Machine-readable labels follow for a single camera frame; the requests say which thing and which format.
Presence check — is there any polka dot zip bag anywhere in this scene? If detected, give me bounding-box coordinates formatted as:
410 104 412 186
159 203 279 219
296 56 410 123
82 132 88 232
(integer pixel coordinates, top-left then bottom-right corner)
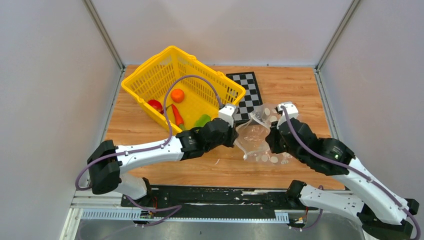
234 103 292 166

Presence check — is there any orange carrot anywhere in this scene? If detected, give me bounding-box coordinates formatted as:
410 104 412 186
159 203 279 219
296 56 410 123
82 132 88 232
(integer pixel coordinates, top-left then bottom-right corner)
171 104 186 131

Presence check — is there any orange tangerine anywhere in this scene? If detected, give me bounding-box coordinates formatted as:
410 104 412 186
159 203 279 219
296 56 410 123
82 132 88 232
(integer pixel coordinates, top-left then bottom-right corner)
170 88 185 104

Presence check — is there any yellow plastic basket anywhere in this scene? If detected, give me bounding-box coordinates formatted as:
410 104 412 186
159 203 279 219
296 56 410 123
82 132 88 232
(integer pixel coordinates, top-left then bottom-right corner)
121 45 246 134

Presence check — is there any red apple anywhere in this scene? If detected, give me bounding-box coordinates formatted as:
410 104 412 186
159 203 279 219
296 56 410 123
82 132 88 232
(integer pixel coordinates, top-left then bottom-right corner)
147 99 164 114

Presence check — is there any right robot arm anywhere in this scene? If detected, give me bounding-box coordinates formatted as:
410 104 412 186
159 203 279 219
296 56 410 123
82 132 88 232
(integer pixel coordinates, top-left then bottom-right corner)
265 118 422 240

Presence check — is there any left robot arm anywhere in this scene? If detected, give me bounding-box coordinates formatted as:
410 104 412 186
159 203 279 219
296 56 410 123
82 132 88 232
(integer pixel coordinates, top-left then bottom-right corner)
87 117 238 207

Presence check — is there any green star fruit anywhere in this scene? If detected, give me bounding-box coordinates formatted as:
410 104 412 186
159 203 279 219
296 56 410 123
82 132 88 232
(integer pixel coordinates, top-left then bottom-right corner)
194 114 211 128

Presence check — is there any black white checkerboard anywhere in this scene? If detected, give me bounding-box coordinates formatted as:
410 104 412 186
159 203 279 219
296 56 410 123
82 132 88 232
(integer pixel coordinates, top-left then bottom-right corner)
226 71 263 125

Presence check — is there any small red chili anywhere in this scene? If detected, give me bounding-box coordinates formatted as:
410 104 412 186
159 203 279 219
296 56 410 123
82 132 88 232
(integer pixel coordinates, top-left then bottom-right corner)
160 104 173 115

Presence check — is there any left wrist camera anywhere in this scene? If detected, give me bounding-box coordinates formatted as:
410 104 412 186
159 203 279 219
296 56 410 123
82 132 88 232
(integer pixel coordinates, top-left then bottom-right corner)
218 103 238 128

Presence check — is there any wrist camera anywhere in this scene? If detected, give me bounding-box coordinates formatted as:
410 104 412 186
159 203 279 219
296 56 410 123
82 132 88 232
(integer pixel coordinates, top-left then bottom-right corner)
275 101 299 128
218 103 238 128

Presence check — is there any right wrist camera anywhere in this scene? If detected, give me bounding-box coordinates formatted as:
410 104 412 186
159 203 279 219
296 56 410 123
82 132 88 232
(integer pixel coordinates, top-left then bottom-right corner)
275 101 299 128

